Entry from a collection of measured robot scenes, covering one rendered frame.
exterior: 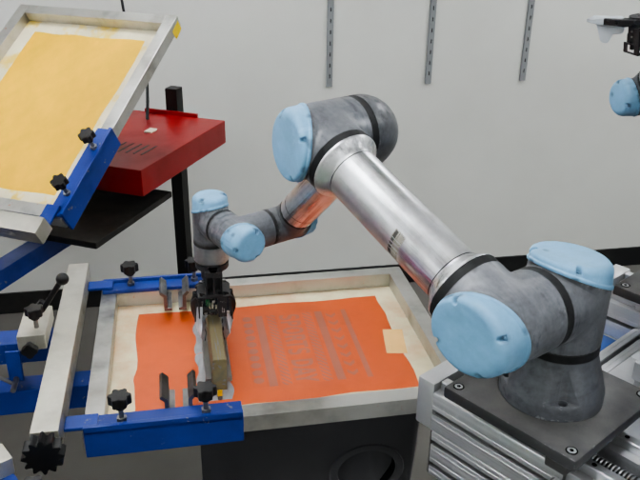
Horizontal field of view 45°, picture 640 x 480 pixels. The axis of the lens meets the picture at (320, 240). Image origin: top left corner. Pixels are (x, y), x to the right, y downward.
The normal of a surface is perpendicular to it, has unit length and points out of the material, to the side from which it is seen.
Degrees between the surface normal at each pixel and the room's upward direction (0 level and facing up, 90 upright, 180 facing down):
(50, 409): 0
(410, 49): 90
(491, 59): 90
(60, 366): 0
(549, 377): 73
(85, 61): 32
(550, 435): 0
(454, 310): 93
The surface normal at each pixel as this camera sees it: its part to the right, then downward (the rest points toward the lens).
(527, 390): -0.68, 0.00
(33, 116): -0.16, -0.56
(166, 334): 0.01, -0.91
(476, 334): -0.72, 0.33
